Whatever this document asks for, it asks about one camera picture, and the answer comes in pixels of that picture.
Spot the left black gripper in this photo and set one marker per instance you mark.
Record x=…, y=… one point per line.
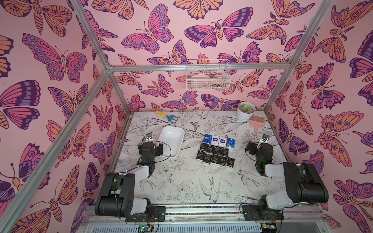
x=158, y=150

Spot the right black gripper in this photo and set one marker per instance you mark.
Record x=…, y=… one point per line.
x=263, y=145

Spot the white plastic storage box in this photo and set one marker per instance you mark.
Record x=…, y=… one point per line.
x=171, y=137

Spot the blue cartoon tissue pack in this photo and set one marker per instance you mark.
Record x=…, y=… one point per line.
x=230, y=144

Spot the black Face tissue pack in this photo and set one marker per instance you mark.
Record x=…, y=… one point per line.
x=200, y=155
x=210, y=149
x=217, y=150
x=204, y=147
x=215, y=159
x=222, y=160
x=224, y=152
x=207, y=158
x=230, y=162

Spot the light pink tissue pack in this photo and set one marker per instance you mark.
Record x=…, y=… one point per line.
x=223, y=141

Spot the pink white tissue pack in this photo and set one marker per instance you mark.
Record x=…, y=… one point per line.
x=215, y=140

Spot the blue pocket tissue pack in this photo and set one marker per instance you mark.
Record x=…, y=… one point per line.
x=207, y=139

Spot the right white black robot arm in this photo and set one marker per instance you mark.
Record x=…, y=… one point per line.
x=303, y=184

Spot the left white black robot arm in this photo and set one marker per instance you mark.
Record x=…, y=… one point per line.
x=117, y=194

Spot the pink brush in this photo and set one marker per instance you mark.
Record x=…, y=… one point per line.
x=257, y=122

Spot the blue yellow garden fork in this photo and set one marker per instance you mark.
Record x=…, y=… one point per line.
x=171, y=118

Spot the white pot with succulent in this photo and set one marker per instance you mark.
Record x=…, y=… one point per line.
x=244, y=111

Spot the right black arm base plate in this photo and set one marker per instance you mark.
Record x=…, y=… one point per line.
x=256, y=213

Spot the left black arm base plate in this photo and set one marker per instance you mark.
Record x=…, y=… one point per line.
x=153, y=213

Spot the white wire wall basket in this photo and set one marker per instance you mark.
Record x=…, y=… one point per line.
x=207, y=76

